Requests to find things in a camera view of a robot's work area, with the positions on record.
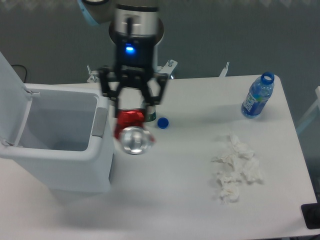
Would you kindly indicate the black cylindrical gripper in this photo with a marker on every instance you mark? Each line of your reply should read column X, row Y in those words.
column 133, row 68

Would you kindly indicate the crushed red soda can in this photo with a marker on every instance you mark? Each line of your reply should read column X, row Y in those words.
column 129, row 130

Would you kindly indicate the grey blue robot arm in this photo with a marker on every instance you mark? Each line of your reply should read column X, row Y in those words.
column 136, row 28

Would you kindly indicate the white open trash can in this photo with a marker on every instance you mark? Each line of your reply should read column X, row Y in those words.
column 59, row 134

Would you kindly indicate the clear green-label plastic bottle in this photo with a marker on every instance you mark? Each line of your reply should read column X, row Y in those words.
column 150, row 112

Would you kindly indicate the blue bottle cap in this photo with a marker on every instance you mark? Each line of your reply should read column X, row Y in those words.
column 163, row 123

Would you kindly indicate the blue plastic bottle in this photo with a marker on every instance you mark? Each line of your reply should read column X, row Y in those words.
column 259, row 93

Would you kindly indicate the crumpled white tissue pile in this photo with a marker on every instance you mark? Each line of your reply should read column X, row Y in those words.
column 237, row 165

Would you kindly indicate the white furniture at right edge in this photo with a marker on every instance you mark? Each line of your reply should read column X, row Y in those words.
column 310, row 115

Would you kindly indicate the black device at table edge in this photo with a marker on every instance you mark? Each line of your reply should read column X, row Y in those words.
column 311, row 215

